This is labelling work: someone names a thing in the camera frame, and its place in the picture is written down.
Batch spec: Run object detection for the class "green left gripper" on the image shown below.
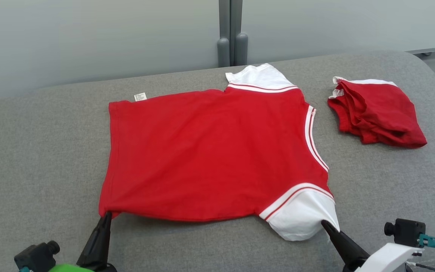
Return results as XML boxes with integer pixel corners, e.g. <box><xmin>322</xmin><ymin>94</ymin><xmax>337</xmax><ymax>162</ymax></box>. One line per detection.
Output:
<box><xmin>48</xmin><ymin>211</ymin><xmax>118</xmax><ymax>272</ymax></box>

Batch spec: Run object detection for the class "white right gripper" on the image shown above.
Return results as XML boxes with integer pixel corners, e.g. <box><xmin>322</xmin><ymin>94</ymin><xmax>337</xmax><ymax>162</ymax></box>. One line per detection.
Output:
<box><xmin>321</xmin><ymin>220</ymin><xmax>424</xmax><ymax>272</ymax></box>

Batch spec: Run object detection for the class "red garment with white trim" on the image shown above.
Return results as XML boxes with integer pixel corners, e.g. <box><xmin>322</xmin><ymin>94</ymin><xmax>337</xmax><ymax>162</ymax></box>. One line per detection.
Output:
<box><xmin>327</xmin><ymin>76</ymin><xmax>428</xmax><ymax>148</ymax></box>

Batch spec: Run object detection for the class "red t-shirt with white sleeves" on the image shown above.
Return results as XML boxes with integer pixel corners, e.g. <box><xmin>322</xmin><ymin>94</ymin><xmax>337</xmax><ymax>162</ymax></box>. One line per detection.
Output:
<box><xmin>99</xmin><ymin>63</ymin><xmax>341</xmax><ymax>242</ymax></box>

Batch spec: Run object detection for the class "thin black right camera cable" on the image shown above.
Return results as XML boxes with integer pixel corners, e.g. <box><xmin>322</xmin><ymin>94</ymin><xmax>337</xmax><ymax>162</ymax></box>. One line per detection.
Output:
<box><xmin>406</xmin><ymin>246</ymin><xmax>435</xmax><ymax>272</ymax></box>

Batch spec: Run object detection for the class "grey partition post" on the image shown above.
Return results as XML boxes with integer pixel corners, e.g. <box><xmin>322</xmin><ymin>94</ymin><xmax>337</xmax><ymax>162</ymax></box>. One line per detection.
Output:
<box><xmin>231</xmin><ymin>0</ymin><xmax>248</xmax><ymax>66</ymax></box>
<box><xmin>217</xmin><ymin>0</ymin><xmax>231</xmax><ymax>68</ymax></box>

